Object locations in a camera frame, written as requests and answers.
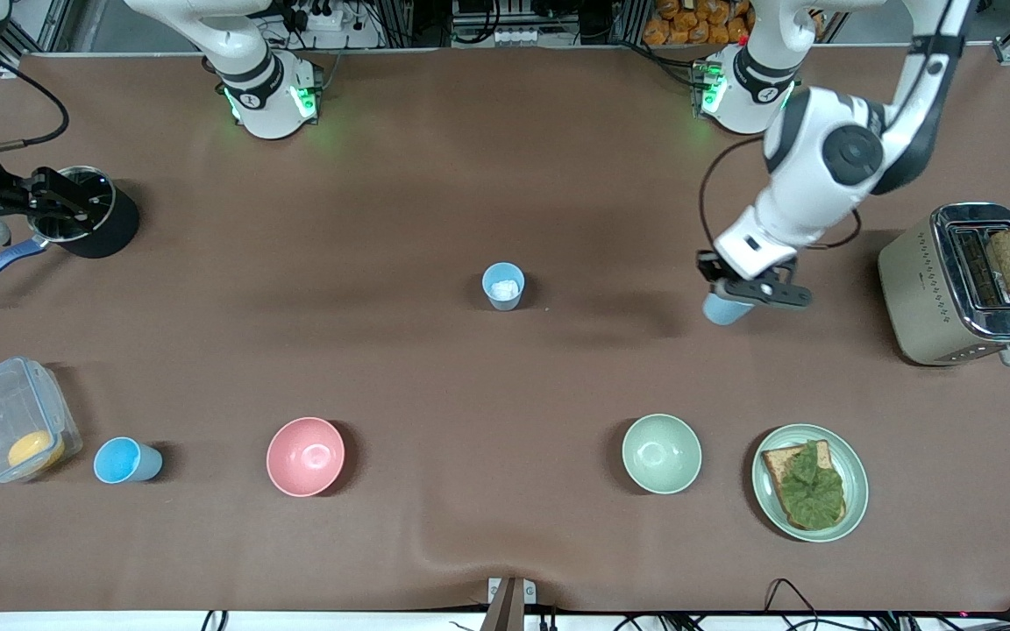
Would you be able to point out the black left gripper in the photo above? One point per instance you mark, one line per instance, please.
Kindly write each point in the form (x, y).
(707, 266)

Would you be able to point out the blue plastic cup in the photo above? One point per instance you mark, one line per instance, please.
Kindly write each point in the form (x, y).
(722, 311)
(124, 462)

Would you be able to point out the blue cup with paper wad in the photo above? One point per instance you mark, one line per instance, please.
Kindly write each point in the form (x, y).
(503, 294)

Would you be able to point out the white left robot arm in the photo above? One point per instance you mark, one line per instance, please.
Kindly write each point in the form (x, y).
(829, 158)

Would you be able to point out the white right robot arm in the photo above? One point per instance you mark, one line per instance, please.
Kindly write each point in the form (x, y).
(264, 96)

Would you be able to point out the pale green bowl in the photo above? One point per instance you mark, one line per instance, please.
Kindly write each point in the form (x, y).
(661, 454)

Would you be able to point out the beige chrome toaster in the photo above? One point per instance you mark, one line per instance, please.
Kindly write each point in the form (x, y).
(917, 298)

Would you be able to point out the bread slice under lettuce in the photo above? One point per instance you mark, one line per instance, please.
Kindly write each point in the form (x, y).
(775, 463)

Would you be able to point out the white paper wad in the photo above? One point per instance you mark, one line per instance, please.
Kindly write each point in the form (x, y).
(505, 287)

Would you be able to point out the green lettuce leaf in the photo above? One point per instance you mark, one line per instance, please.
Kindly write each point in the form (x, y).
(812, 491)

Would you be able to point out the bag of orange buns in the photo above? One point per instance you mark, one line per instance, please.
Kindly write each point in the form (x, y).
(689, 22)

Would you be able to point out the orange round food piece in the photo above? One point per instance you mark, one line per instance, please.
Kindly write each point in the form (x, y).
(36, 450)

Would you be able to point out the pale green plate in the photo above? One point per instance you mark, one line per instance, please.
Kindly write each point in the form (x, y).
(856, 478)

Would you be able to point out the white power strip with plugs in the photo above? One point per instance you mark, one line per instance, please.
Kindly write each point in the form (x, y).
(321, 16)

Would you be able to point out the pink bowl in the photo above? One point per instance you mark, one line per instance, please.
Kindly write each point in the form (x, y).
(305, 456)

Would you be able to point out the metal table edge bracket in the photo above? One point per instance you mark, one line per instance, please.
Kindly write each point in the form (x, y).
(509, 605)

